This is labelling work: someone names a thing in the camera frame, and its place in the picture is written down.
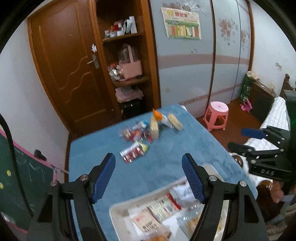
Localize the large beige cracker pack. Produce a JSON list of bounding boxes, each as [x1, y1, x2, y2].
[[177, 207, 203, 238]]

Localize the beige wafer pack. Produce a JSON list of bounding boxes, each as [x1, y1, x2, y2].
[[149, 115, 159, 139], [168, 113, 184, 131]]

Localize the white purple snack packet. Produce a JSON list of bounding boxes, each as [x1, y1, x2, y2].
[[170, 181, 196, 206]]

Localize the orange white snack bar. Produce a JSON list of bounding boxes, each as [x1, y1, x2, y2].
[[152, 109, 173, 128]]

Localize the blue candy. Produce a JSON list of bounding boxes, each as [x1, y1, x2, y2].
[[135, 120, 148, 129]]

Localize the dark red snack packet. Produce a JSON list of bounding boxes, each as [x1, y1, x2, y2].
[[120, 141, 149, 163]]

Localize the white checked pillow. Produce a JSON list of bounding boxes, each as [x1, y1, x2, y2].
[[245, 96, 290, 151]]

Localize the pink plastic stool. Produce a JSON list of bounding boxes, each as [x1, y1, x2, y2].
[[203, 101, 229, 131]]

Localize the pink toy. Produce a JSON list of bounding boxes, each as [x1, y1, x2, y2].
[[240, 98, 252, 113]]

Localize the dark wooden nightstand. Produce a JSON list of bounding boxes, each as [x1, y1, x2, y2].
[[249, 81, 275, 123]]

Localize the green bag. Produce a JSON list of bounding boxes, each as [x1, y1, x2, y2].
[[240, 71, 260, 102]]

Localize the white plastic tray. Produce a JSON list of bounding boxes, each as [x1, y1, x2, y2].
[[108, 163, 230, 241]]

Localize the brown snack bag in tray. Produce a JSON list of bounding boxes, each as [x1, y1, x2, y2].
[[148, 232, 171, 241]]

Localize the blue fuzzy table cloth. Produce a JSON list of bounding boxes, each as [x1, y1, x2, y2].
[[69, 104, 257, 240]]

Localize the small tan snack packet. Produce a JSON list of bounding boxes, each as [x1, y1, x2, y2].
[[131, 210, 162, 233]]

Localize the clear nut candy packet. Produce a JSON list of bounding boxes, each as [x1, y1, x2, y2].
[[118, 128, 135, 142]]

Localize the black bag under shelf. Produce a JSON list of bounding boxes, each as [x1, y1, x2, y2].
[[119, 97, 152, 120]]

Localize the folded pink cloth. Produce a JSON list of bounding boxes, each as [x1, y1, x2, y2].
[[115, 86, 144, 103]]

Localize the wooden shelf unit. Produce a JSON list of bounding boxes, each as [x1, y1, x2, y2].
[[88, 1, 161, 121]]

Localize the bottles on top shelf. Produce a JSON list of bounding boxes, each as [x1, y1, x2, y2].
[[104, 16, 138, 39]]

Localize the brown wooden door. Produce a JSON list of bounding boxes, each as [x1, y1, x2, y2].
[[28, 1, 116, 136]]

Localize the green chalkboard pink frame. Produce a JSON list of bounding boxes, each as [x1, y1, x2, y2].
[[0, 129, 69, 235]]

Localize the colourful wall poster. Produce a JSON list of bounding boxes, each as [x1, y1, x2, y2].
[[161, 7, 202, 40]]

